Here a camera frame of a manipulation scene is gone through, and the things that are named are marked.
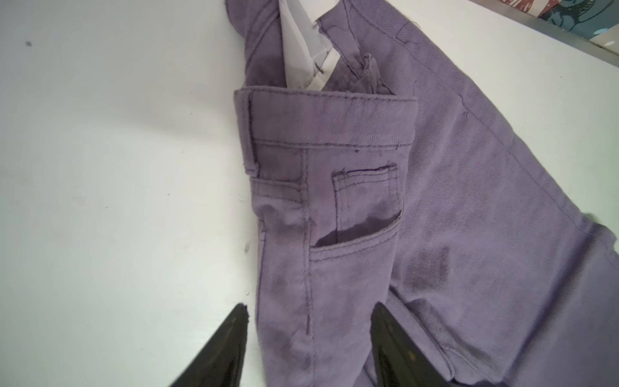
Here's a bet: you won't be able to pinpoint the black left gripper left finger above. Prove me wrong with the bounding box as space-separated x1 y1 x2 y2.
171 303 249 387

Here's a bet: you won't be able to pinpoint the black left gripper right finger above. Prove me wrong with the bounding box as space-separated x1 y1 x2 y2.
370 303 450 387

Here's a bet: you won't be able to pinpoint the purple trousers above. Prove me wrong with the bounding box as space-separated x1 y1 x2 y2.
226 1 618 386

